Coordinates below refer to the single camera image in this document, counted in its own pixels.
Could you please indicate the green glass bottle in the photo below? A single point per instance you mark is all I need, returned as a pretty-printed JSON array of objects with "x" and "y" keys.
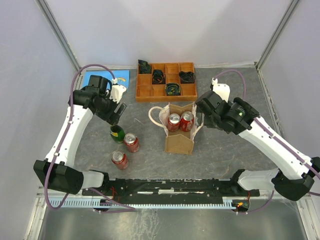
[{"x": 117, "y": 133}]

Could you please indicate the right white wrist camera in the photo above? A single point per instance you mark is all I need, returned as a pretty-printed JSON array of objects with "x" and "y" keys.
[{"x": 222, "y": 89}]

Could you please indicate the rolled dark sock bottom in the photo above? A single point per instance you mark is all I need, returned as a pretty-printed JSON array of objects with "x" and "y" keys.
[{"x": 172, "y": 89}]

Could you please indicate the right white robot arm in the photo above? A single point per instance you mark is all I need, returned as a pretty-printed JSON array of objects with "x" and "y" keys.
[{"x": 294, "y": 174}]

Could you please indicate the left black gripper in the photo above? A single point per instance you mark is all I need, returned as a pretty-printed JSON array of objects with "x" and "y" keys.
[{"x": 107, "y": 117}]

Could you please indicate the blue patterned cloth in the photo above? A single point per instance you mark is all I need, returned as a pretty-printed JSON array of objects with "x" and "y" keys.
[{"x": 122, "y": 76}]

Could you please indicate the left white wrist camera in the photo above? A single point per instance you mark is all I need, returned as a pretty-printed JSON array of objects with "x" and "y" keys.
[{"x": 116, "y": 90}]

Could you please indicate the rolled dark sock top-left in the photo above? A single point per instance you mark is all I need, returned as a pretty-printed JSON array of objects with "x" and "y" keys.
[{"x": 144, "y": 67}]

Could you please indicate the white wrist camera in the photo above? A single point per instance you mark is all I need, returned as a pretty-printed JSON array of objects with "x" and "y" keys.
[
  {"x": 222, "y": 89},
  {"x": 116, "y": 90}
]

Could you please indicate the red cola can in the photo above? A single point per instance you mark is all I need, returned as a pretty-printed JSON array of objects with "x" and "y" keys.
[
  {"x": 173, "y": 122},
  {"x": 187, "y": 120},
  {"x": 120, "y": 159},
  {"x": 132, "y": 143}
]

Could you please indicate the rolled dark sock right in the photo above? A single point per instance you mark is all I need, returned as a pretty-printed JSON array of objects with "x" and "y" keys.
[{"x": 188, "y": 77}]

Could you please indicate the canvas tote bag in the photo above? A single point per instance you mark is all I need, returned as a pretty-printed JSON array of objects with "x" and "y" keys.
[{"x": 178, "y": 142}]

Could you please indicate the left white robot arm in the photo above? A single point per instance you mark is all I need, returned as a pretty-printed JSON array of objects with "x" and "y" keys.
[{"x": 101, "y": 97}]

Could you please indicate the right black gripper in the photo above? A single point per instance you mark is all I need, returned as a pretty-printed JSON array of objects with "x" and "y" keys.
[{"x": 198, "y": 117}]

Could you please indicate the orange wooden compartment tray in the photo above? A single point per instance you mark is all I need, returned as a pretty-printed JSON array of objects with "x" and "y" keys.
[{"x": 147, "y": 91}]

